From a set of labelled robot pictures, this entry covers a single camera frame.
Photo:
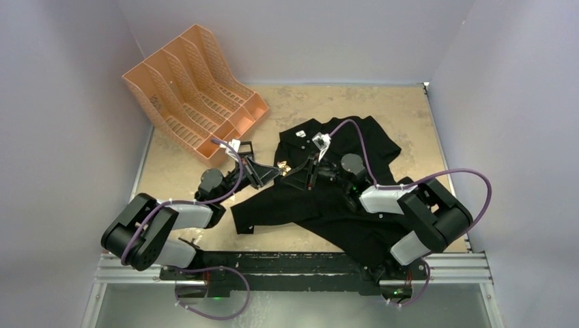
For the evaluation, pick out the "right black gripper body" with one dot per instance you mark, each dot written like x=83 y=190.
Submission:
x=330 y=173

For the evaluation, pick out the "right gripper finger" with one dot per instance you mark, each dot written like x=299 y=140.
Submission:
x=312 y=169
x=303 y=178

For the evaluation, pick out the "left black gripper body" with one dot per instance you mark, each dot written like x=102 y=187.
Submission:
x=232 y=180

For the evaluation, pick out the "black button shirt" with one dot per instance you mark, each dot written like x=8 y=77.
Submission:
x=324 y=210

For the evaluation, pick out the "gold leaf brooch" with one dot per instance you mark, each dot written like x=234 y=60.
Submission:
x=284 y=167

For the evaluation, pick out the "small black rectangular frame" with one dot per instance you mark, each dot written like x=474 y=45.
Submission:
x=246 y=149

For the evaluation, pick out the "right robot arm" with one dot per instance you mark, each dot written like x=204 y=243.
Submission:
x=432 y=217

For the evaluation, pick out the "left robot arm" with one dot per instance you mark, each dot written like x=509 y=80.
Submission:
x=139 y=235

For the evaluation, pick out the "orange plastic file organizer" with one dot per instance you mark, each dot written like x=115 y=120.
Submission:
x=189 y=93

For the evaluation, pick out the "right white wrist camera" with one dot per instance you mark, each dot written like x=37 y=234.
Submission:
x=322 y=142

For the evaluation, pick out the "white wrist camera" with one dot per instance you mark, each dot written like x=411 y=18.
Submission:
x=232 y=149
x=322 y=142

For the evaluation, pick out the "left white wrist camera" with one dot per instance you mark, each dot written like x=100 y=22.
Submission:
x=232 y=149

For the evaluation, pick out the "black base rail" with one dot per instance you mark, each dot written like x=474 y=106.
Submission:
x=222 y=272

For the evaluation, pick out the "aluminium frame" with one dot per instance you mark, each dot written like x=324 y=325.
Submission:
x=446 y=268

